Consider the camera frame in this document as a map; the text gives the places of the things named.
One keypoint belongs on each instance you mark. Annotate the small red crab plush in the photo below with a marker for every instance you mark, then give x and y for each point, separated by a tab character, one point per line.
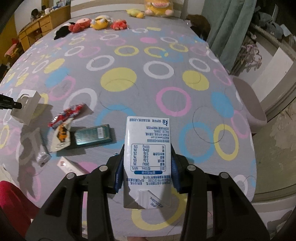
119	25

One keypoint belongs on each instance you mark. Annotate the dark green box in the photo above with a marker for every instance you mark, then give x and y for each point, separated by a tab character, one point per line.
97	135

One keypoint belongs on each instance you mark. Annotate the white orange snack packet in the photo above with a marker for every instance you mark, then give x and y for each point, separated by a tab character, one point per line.
61	137

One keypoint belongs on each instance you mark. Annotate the white tissue pack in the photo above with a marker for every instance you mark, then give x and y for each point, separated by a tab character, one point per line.
41	152

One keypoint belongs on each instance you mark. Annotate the brown plush chair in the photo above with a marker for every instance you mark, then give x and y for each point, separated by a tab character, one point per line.
200	25

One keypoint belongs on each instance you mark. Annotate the pink white long box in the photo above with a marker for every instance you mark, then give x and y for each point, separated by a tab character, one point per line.
68	166

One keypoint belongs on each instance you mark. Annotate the wooden desk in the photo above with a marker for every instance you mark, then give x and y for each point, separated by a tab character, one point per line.
42	26

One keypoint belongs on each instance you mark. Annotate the large yellow pig plush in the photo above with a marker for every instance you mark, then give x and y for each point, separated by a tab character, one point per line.
161	8

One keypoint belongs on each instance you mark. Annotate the red round plush toy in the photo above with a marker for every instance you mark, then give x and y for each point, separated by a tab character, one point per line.
80	25

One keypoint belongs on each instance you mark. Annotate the black white plush toy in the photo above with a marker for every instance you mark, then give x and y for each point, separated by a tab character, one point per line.
63	31

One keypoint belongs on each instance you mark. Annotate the small yellow duck plush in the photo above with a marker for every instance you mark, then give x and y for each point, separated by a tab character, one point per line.
136	13

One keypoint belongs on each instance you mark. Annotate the white square box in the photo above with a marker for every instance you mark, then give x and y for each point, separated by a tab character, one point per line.
29	100

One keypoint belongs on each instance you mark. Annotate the yellow white plush toy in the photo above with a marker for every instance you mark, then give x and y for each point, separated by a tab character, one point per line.
101	22

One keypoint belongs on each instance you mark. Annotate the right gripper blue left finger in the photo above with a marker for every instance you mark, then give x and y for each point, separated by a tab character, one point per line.
118	170

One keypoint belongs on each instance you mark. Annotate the white blue milk carton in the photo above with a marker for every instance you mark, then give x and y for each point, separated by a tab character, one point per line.
147	163

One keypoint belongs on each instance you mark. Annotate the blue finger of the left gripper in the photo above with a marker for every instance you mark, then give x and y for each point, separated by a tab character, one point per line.
7	102

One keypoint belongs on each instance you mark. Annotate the bed with circle-pattern sheet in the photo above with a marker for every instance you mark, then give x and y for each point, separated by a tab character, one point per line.
157	67

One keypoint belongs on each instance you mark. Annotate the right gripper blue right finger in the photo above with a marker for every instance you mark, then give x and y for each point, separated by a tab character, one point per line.
175	175

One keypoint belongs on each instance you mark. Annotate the teal curtain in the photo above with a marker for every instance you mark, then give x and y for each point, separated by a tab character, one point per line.
229	21

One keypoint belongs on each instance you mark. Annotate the red snack wrapper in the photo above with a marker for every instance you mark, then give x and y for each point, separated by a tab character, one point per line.
70	112

